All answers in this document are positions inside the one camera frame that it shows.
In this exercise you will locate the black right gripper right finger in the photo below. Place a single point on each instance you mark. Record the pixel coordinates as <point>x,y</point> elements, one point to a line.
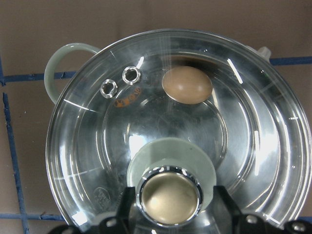
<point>226,213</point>

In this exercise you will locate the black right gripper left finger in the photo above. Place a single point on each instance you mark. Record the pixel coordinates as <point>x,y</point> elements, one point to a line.
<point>120,223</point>

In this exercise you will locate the glass pot lid with knob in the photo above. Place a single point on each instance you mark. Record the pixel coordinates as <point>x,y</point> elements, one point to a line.
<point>114,127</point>

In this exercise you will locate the beige egg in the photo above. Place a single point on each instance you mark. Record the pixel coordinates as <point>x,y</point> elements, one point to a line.
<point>187,85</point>

